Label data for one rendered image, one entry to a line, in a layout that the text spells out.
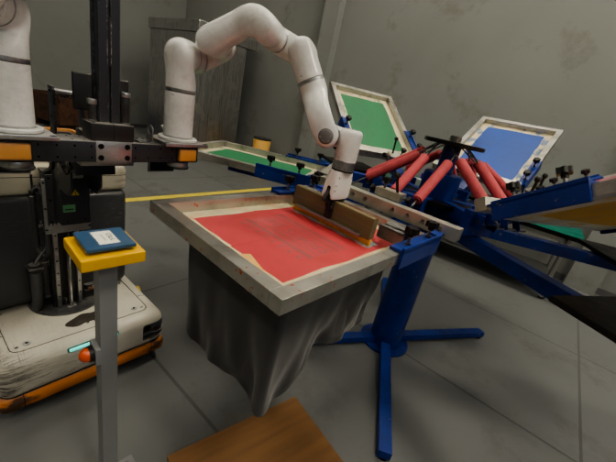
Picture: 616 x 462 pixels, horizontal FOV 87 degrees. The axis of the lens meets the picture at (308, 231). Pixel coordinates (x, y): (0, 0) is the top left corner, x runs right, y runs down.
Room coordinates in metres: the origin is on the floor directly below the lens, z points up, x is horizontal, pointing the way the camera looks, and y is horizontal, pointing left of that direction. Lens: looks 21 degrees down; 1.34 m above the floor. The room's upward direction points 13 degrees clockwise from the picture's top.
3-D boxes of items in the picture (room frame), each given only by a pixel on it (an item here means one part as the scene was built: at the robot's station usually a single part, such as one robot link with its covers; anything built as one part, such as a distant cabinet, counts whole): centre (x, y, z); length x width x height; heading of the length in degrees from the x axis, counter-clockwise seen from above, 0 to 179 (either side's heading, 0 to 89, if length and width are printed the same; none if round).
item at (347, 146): (1.13, -0.03, 1.25); 0.15 x 0.10 x 0.11; 87
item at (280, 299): (1.02, 0.00, 0.97); 0.79 x 0.58 x 0.04; 141
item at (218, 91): (7.02, 2.78, 1.13); 1.70 x 1.30 x 2.26; 55
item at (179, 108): (1.15, 0.53, 1.21); 0.16 x 0.13 x 0.15; 55
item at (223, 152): (1.98, 0.24, 1.05); 1.08 x 0.61 x 0.23; 81
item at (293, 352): (0.85, -0.13, 0.74); 0.46 x 0.04 x 0.42; 141
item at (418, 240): (1.04, -0.37, 0.98); 0.30 x 0.05 x 0.07; 141
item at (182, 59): (1.15, 0.51, 1.37); 0.13 x 0.10 x 0.16; 177
